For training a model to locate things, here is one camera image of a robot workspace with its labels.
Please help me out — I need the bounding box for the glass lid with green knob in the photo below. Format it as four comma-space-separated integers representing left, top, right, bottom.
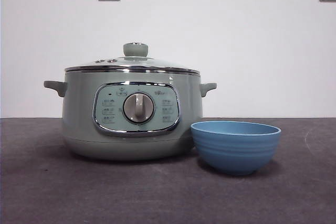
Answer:
65, 42, 200, 74

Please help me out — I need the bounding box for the pale green electric steamer pot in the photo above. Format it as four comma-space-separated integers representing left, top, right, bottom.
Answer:
43, 70, 217, 162

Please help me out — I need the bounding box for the blue ribbed bowl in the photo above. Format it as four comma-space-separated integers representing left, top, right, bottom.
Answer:
190, 121, 281, 176

